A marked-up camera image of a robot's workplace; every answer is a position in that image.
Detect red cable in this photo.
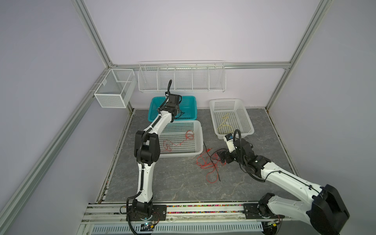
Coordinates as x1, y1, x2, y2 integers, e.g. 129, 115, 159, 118
196, 148, 225, 184
162, 130, 195, 153

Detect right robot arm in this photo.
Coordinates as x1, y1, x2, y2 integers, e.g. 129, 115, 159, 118
220, 129, 350, 235

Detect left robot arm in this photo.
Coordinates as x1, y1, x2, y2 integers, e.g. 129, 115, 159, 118
127, 80, 182, 219

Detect teal plastic basket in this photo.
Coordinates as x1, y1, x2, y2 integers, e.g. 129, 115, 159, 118
148, 96, 197, 122

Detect white plastic basket near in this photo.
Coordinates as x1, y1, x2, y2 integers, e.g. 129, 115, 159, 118
159, 120, 204, 158

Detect white plastic basket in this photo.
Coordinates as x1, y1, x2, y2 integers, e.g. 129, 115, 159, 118
209, 99, 255, 140
159, 120, 204, 158

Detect white plastic basket far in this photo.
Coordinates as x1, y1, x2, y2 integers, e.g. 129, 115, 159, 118
209, 99, 255, 140

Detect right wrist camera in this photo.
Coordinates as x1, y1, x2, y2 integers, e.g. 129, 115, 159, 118
223, 133, 236, 153

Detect white wire wall shelf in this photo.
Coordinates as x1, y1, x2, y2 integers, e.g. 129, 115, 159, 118
138, 61, 227, 93

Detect white mesh wall box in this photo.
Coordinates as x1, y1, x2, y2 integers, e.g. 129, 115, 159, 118
94, 69, 137, 108

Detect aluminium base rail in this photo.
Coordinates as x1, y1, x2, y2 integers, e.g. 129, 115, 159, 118
77, 202, 291, 235

